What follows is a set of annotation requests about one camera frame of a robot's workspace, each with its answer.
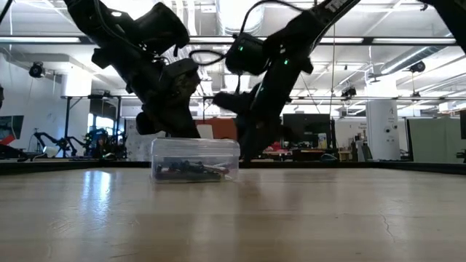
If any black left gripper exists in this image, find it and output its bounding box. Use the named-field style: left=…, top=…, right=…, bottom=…
left=119, top=54, right=202, bottom=139

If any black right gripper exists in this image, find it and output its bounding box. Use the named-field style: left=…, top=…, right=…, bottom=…
left=213, top=32, right=314, bottom=163

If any clear plastic supply box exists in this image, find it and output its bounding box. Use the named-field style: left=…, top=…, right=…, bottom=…
left=151, top=147, right=240, bottom=184

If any orange partition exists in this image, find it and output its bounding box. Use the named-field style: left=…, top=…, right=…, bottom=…
left=196, top=117, right=238, bottom=141

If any white lampshade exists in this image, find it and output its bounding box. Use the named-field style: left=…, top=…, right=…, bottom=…
left=196, top=124, right=215, bottom=140

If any grey patterned partition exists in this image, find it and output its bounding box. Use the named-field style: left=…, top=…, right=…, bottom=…
left=125, top=119, right=161, bottom=161

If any black monitor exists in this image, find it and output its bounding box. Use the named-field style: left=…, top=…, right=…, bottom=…
left=283, top=113, right=333, bottom=150

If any cluttered background desk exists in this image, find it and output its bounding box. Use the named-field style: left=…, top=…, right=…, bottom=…
left=261, top=147, right=365, bottom=163

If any white round column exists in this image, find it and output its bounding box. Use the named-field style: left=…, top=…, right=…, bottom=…
left=365, top=76, right=401, bottom=162

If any black overhead rig beam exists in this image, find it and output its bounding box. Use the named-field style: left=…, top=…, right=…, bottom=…
left=0, top=35, right=466, bottom=47

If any green partition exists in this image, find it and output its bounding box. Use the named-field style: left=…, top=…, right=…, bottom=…
left=406, top=117, right=466, bottom=164

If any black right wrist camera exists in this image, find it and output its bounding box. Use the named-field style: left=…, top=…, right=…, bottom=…
left=224, top=31, right=271, bottom=76

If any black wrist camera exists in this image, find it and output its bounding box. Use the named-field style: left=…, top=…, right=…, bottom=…
left=224, top=31, right=271, bottom=76
left=135, top=1, right=191, bottom=57

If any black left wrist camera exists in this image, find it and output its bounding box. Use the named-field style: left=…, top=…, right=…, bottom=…
left=135, top=1, right=191, bottom=57

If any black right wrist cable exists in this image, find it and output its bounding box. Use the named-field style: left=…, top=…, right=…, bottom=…
left=188, top=0, right=305, bottom=67

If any silver ceiling duct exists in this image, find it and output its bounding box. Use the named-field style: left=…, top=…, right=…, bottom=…
left=216, top=0, right=266, bottom=36

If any dark wall monitor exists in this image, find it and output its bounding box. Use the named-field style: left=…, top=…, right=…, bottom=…
left=0, top=115, right=25, bottom=141

